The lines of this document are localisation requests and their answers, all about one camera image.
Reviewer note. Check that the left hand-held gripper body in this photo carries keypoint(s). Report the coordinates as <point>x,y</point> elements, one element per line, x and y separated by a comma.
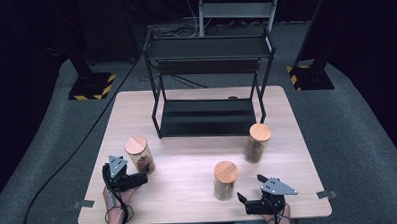
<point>118,176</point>

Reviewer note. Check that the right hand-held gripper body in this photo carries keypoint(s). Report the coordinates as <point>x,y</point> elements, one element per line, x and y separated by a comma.
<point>269,201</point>

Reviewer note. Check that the glass jar with wooden lid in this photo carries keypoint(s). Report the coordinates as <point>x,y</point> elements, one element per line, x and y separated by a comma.
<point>257,143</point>
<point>139,154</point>
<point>225,181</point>

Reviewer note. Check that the black two-tier metal rack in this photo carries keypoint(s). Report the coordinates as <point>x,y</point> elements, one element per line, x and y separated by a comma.
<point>206,118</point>

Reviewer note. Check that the person's right hand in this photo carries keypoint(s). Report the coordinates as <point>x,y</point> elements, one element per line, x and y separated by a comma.
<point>281,219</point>

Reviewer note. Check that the person's left hand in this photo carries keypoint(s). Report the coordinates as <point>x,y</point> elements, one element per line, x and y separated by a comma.
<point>115,208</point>

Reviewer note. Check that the grey table clip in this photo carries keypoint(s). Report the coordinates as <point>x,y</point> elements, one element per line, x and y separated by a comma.
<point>83,204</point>
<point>326,194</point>

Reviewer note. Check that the black stand with striped base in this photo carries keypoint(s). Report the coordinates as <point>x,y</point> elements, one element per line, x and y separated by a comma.
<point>313,78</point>
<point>92,85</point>

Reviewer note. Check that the grey metal stand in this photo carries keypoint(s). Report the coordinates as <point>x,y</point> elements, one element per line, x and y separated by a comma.
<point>236,10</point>

